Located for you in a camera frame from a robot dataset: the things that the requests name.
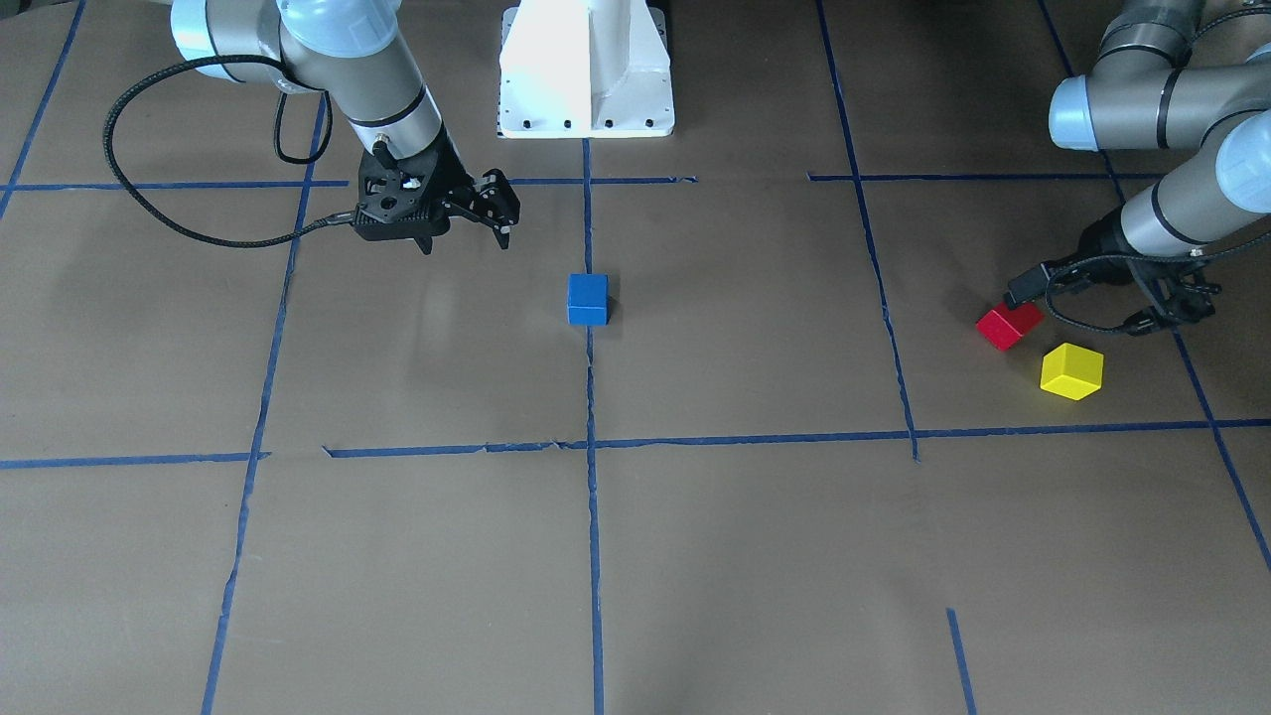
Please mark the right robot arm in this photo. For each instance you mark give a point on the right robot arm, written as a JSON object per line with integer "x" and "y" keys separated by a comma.
{"x": 350, "y": 52}

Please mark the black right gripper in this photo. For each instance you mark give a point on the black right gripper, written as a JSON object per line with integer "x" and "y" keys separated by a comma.
{"x": 455, "y": 169}

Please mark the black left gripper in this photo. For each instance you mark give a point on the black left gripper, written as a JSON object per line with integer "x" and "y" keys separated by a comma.
{"x": 1104, "y": 238}

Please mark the yellow wooden cube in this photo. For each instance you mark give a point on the yellow wooden cube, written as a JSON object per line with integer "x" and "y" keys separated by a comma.
{"x": 1072, "y": 371}

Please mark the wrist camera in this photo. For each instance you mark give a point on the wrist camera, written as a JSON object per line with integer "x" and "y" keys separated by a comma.
{"x": 390, "y": 203}
{"x": 1041, "y": 272}

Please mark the blue wooden cube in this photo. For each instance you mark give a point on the blue wooden cube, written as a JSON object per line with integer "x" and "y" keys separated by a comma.
{"x": 587, "y": 299}

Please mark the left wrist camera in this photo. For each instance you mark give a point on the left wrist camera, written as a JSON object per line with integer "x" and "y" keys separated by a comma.
{"x": 1041, "y": 272}

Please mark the red wooden cube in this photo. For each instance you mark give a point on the red wooden cube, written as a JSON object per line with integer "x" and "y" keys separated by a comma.
{"x": 1006, "y": 324}

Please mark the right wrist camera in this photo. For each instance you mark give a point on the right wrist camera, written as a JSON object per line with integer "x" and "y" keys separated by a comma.
{"x": 390, "y": 203}

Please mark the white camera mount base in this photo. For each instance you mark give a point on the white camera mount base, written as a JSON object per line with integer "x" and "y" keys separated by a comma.
{"x": 582, "y": 69}

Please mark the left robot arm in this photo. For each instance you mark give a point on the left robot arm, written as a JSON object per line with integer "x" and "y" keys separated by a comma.
{"x": 1142, "y": 94}

